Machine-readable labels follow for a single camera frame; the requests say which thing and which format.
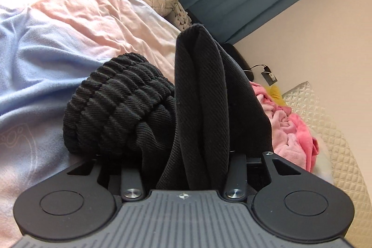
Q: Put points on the yellow plush toy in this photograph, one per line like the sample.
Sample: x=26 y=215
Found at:
x=277 y=94

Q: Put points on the pastel pillow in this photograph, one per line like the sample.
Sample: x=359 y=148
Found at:
x=324 y=158

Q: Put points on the black sofa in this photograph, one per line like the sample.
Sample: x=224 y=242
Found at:
x=237 y=59

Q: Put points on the spotted cream cloth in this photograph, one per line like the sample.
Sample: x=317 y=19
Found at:
x=181 y=15

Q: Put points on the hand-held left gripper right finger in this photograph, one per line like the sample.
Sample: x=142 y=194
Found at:
x=237 y=172

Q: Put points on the pastel duvet cover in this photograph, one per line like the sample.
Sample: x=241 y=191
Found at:
x=72 y=27

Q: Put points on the pink fleece robe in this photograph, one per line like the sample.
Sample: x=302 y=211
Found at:
x=290 y=134

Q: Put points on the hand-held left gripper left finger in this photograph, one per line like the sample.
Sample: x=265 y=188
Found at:
x=130 y=178

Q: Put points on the wall socket with charger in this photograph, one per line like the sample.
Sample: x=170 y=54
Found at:
x=269 y=76

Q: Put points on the black knit garment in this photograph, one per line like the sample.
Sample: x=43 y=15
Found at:
x=197 y=97

